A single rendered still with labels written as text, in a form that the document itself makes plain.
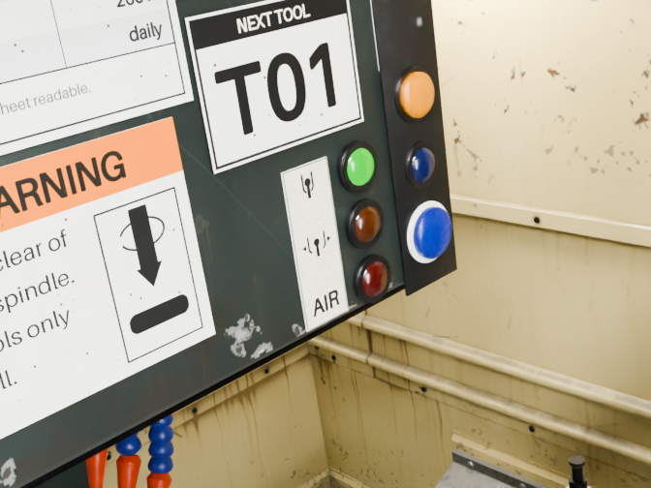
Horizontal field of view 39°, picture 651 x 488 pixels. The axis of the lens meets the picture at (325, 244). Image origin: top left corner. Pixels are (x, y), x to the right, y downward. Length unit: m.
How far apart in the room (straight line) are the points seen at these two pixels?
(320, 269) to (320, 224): 0.02
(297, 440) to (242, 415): 0.18
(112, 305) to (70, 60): 0.10
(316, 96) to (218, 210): 0.08
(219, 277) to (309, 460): 1.62
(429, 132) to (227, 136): 0.14
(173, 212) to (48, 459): 0.12
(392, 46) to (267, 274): 0.14
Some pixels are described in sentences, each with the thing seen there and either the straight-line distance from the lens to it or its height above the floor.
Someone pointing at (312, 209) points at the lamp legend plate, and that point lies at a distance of 0.46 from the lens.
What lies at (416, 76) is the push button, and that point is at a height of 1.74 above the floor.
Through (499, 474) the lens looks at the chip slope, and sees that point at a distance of 1.68.
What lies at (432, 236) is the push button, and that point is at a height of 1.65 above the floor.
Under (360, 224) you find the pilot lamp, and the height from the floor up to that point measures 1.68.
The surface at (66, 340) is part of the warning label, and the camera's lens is 0.39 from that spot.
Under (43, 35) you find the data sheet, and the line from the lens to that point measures 0.37.
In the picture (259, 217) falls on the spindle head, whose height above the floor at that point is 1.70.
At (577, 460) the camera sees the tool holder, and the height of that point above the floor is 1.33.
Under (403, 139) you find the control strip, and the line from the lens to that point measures 0.50.
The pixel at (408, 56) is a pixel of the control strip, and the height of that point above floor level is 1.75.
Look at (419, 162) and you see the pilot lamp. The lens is 0.51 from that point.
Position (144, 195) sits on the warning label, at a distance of 0.40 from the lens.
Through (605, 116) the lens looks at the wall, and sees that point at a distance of 1.28.
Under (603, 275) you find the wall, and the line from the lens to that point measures 1.37.
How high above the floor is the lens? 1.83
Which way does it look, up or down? 20 degrees down
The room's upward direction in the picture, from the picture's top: 8 degrees counter-clockwise
